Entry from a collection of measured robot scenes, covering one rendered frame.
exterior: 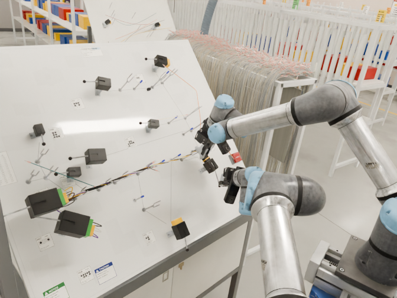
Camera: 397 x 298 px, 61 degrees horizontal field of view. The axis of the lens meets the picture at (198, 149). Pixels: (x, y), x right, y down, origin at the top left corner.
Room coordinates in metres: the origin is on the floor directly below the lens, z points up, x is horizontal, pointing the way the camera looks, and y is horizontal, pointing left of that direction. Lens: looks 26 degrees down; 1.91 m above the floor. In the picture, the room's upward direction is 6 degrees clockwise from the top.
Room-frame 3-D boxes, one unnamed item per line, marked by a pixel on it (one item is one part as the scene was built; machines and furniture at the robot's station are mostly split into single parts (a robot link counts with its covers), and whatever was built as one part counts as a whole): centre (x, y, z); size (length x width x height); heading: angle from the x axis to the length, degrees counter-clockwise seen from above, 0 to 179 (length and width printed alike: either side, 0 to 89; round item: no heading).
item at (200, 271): (1.35, -0.13, 0.60); 0.55 x 0.03 x 0.39; 137
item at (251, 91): (2.59, -0.15, 0.78); 1.39 x 0.45 x 1.56; 38
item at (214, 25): (5.52, -0.03, 1.23); 4.90 x 0.07 x 0.78; 38
